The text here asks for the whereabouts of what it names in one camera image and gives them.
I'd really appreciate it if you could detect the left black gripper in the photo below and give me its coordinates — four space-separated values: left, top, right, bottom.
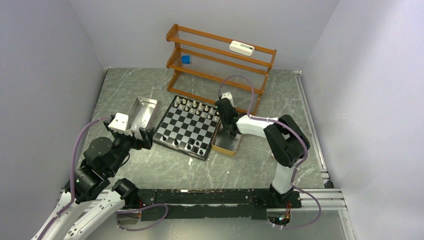
107 125 155 174

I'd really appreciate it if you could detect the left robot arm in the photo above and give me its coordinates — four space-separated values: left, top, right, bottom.
33 127 154 240

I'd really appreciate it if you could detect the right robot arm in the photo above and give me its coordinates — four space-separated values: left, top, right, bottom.
215 97 310 207

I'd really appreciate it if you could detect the silver tin box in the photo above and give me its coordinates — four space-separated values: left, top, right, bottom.
127 96 158 131

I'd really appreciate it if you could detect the black and white chessboard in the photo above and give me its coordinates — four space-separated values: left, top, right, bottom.
153 95 221 161

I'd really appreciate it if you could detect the orange wooden shelf rack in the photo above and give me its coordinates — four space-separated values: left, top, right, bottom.
165 23 277 115

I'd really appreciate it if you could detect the white rectangular device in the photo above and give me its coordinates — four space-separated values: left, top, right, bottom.
228 40 255 57

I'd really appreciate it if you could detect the blue cube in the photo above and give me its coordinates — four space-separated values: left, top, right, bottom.
180 55 192 65

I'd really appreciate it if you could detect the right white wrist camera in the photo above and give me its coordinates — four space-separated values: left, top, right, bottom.
220 91 235 107

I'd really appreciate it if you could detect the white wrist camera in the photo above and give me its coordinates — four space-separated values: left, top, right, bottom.
220 91 235 107
107 112 132 136

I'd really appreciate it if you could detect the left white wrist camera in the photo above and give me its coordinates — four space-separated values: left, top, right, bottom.
107 112 132 136

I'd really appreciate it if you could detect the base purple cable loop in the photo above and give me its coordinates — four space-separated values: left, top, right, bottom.
115 202 169 232

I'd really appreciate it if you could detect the black base frame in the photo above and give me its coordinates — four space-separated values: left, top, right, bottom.
114 178 302 222

